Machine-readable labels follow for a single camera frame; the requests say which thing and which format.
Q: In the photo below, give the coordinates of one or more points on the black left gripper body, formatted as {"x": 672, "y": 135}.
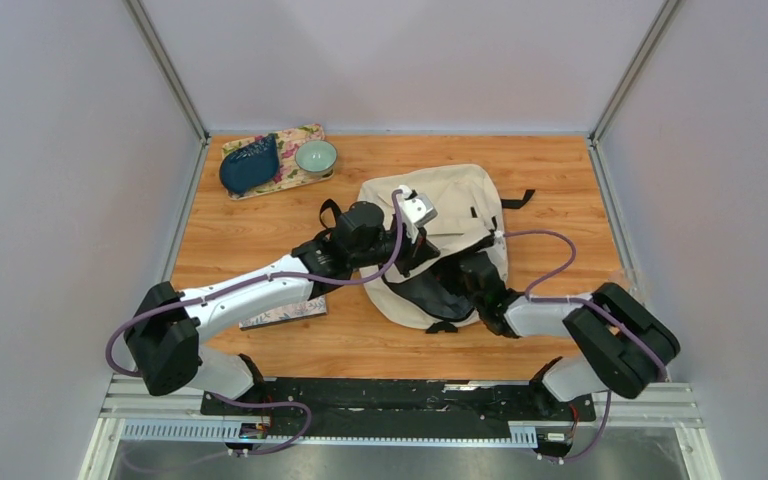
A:
{"x": 409, "y": 251}

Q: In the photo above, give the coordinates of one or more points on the cream canvas backpack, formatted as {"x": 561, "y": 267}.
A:
{"x": 469, "y": 211}

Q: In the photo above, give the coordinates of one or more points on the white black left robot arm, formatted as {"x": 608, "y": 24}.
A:
{"x": 167, "y": 335}

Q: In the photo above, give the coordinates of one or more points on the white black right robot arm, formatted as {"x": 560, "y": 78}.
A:
{"x": 622, "y": 346}

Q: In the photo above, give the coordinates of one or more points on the light green ceramic bowl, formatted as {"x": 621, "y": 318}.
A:
{"x": 317, "y": 157}

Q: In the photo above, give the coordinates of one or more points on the floral pattern tray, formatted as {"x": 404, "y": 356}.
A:
{"x": 290, "y": 175}

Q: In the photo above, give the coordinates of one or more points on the dark blue leaf-shaped dish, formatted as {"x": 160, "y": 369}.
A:
{"x": 250, "y": 166}

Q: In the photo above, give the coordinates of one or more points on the clear glass cup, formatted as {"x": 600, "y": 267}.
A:
{"x": 626, "y": 278}

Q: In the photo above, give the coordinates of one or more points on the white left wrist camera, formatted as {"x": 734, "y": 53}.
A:
{"x": 416, "y": 208}

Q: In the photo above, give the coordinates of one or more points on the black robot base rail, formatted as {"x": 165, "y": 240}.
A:
{"x": 409, "y": 409}

